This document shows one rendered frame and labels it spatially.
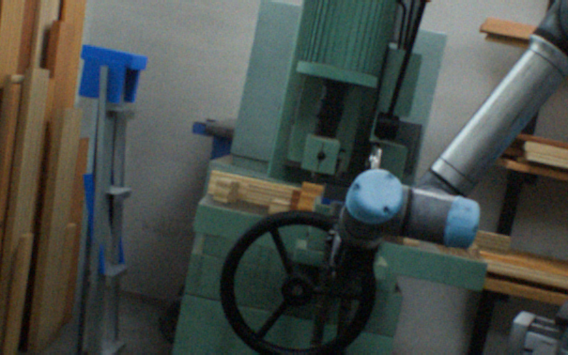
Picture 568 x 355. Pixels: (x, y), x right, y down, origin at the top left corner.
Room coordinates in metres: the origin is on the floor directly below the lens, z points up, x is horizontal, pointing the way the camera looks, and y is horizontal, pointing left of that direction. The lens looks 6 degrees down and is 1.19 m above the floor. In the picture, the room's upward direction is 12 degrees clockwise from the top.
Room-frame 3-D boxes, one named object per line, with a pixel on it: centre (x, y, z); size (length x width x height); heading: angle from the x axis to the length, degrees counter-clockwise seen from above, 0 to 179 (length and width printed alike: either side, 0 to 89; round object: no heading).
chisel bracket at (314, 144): (2.08, -0.08, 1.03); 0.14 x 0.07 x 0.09; 179
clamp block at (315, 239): (1.86, -0.15, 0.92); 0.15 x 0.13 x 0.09; 89
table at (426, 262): (1.95, -0.15, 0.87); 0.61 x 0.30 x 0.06; 89
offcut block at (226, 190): (2.01, 0.10, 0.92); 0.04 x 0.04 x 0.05; 65
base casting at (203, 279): (2.18, -0.08, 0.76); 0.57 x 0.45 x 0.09; 179
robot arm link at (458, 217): (1.40, -0.24, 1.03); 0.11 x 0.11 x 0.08; 89
